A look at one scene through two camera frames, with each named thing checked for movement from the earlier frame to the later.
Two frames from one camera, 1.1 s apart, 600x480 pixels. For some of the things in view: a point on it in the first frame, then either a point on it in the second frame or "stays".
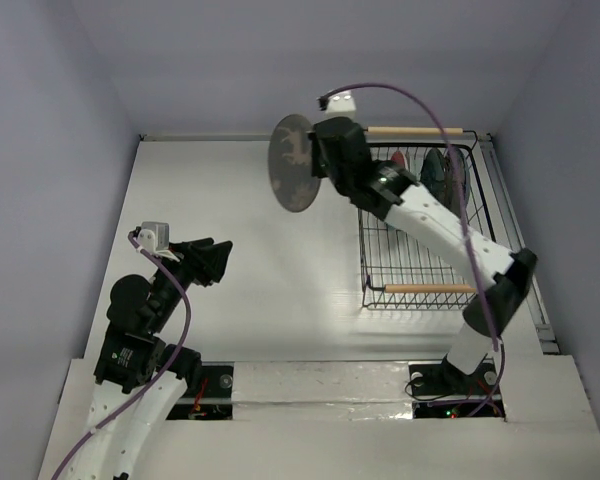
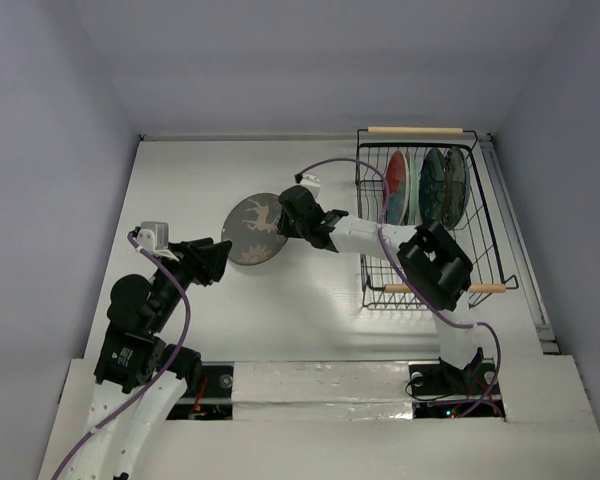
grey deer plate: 290,164 → 251,225
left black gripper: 207,259 stays
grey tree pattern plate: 451,196 stays
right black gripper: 322,150 → 297,212
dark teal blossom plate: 433,173 stays
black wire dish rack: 400,272 stays
